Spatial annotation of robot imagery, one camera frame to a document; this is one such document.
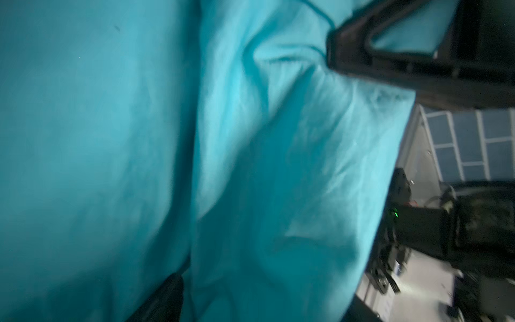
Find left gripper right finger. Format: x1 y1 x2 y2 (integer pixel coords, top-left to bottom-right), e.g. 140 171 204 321
341 295 382 322

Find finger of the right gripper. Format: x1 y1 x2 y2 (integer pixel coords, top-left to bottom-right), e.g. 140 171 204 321
327 1 514 110

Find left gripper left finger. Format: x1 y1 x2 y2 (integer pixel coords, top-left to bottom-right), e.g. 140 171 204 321
126 273 185 322

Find teal long pants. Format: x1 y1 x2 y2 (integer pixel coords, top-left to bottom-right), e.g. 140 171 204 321
1 1 415 321

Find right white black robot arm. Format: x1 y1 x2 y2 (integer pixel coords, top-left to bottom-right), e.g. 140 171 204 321
327 1 514 279

